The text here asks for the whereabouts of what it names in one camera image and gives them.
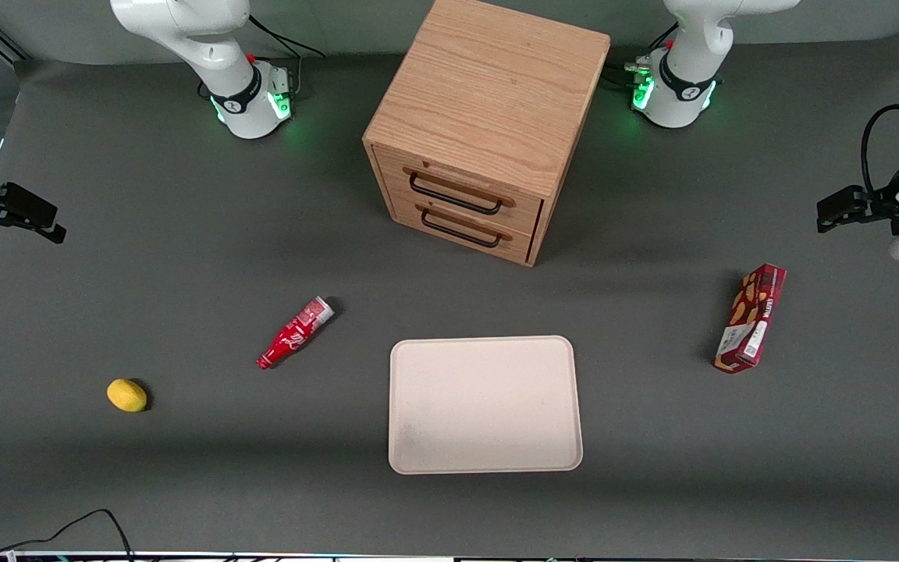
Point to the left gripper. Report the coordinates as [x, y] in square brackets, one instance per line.
[875, 207]

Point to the red cookie box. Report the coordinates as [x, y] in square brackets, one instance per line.
[752, 316]

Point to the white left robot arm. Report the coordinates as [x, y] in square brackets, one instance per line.
[687, 82]

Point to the beige plastic tray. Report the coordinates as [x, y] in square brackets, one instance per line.
[485, 406]

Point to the yellow lemon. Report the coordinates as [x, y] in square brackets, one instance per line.
[127, 395]

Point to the red cola bottle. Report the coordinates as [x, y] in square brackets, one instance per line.
[293, 334]

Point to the dark grey table mat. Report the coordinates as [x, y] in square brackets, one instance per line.
[184, 468]

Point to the wooden drawer cabinet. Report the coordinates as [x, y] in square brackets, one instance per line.
[488, 94]

